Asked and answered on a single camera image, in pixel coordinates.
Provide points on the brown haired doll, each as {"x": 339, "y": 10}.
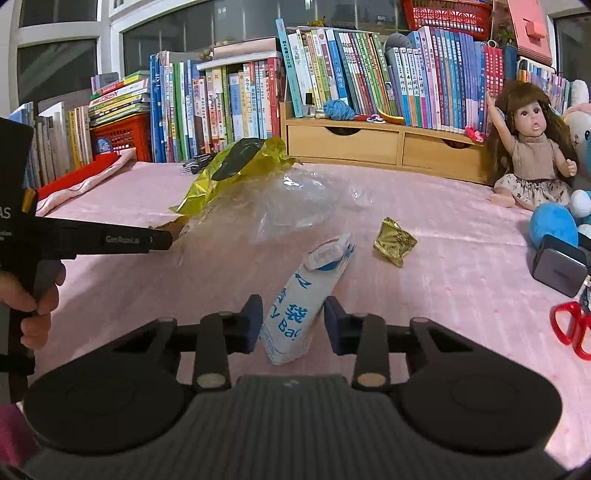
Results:
{"x": 535, "y": 152}

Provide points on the gold crumpled wrapper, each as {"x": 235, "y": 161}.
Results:
{"x": 395, "y": 242}

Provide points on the grey charger block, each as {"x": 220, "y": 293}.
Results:
{"x": 558, "y": 272}

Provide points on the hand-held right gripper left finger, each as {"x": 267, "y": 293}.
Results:
{"x": 255, "y": 323}

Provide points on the yellow foil bag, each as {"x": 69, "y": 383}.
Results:
{"x": 258, "y": 157}

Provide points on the row of tall picture books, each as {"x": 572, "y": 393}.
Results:
{"x": 217, "y": 110}

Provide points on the red plastic crate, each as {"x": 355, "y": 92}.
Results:
{"x": 122, "y": 138}

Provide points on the person's left hand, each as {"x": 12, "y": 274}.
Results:
{"x": 34, "y": 330}

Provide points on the white pink rabbit plush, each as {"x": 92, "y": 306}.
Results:
{"x": 577, "y": 124}

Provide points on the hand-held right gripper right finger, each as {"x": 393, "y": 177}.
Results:
{"x": 331, "y": 323}

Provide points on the beige paper roll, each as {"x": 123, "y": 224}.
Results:
{"x": 240, "y": 51}

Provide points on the yellow orange bowl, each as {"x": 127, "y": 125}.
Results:
{"x": 392, "y": 117}

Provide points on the clear plastic bag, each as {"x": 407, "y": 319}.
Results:
{"x": 295, "y": 203}

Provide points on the pink flower hair clip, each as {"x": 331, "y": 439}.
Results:
{"x": 474, "y": 134}

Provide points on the pink box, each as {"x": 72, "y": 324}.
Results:
{"x": 531, "y": 27}

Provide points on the white framed window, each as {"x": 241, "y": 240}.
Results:
{"x": 55, "y": 69}

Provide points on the pink quilted table cover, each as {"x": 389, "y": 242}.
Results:
{"x": 438, "y": 323}

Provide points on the red pink folded cloth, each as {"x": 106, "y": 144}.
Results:
{"x": 78, "y": 180}

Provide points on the stack of flat books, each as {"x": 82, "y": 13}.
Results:
{"x": 120, "y": 99}

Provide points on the row of colourful books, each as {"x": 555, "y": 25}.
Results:
{"x": 415, "y": 78}

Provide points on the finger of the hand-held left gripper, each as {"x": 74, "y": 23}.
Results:
{"x": 115, "y": 240}

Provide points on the small nail polish bottle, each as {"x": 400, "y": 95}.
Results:
{"x": 310, "y": 106}

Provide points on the wooden drawer organizer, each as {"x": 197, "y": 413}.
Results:
{"x": 351, "y": 143}

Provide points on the white blue printed packet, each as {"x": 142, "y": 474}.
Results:
{"x": 295, "y": 314}

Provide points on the red plastic basket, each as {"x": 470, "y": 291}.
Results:
{"x": 448, "y": 14}

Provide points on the blue cat plush toy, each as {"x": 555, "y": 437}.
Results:
{"x": 551, "y": 226}

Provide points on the blue yarn ball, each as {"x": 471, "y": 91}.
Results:
{"x": 338, "y": 110}

